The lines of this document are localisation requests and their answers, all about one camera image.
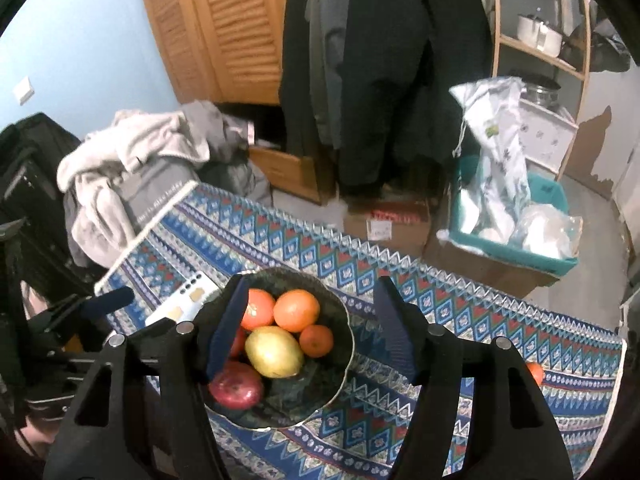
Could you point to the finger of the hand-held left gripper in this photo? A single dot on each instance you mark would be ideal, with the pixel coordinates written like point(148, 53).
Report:
point(110, 299)

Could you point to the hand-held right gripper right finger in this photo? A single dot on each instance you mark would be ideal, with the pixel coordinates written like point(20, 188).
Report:
point(395, 330)

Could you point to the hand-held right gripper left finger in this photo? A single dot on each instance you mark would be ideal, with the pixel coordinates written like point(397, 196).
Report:
point(230, 330)

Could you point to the small red apple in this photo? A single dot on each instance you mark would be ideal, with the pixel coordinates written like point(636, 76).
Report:
point(239, 345)

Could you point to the reddish orange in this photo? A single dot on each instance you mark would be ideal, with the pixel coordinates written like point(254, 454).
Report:
point(260, 310)

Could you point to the yellow lemon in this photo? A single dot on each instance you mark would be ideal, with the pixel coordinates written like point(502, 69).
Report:
point(274, 352)

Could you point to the large red apple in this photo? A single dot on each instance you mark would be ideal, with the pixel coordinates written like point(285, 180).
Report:
point(235, 385)

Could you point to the round orange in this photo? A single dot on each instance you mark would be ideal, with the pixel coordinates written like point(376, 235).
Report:
point(296, 310)

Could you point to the small mandarin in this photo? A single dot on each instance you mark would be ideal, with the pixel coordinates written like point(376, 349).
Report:
point(316, 341)

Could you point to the dark green bowl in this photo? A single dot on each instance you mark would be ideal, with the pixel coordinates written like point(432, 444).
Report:
point(320, 385)

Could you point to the person's left forearm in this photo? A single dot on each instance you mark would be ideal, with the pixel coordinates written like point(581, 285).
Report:
point(35, 440)

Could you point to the white smartphone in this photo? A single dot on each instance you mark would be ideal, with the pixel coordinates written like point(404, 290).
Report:
point(185, 300)

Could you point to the blue patterned tablecloth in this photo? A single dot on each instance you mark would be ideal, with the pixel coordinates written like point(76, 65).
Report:
point(450, 310)

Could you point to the plain cardboard box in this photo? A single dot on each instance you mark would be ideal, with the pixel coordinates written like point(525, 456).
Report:
point(480, 270)

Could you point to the cardboard box with label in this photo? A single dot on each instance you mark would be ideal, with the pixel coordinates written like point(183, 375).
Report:
point(390, 220)

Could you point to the grey printed garment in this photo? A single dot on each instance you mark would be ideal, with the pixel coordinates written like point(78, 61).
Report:
point(155, 185)

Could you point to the pile of grey white clothes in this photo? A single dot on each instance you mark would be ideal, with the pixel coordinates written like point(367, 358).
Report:
point(100, 160)

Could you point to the small orange tangerine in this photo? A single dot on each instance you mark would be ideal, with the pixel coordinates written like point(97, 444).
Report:
point(535, 373)

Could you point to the black suitcase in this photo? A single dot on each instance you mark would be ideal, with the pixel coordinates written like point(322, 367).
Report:
point(30, 170)

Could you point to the clear plastic bag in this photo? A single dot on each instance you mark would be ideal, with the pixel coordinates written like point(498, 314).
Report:
point(545, 230)

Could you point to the floral plastic bag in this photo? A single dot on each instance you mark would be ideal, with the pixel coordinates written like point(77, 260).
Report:
point(500, 160)

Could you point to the dark grey jacket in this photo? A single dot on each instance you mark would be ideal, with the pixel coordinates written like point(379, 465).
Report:
point(225, 130)

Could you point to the teal plastic bin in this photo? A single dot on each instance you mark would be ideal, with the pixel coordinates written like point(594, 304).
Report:
point(547, 187)

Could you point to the dark hanging parka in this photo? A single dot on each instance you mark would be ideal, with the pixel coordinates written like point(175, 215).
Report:
point(400, 85)

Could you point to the white printed storage box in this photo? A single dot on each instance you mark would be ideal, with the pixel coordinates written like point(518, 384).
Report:
point(547, 135)

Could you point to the steel pot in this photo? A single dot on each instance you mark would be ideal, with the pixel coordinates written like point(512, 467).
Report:
point(540, 94)

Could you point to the grey hanging jacket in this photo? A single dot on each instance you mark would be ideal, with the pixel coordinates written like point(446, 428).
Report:
point(330, 60)

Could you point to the black hanging coat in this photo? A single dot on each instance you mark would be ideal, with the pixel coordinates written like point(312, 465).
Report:
point(297, 60)

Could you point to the wooden louvered wardrobe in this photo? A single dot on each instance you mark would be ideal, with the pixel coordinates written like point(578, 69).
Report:
point(235, 25)

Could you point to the wooden shelf rack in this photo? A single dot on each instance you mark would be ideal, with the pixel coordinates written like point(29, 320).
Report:
point(497, 35)

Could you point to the white cooking pot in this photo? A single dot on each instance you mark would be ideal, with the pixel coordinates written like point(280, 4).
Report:
point(537, 32)

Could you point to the white wall switch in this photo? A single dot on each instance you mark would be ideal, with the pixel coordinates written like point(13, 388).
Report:
point(23, 91)

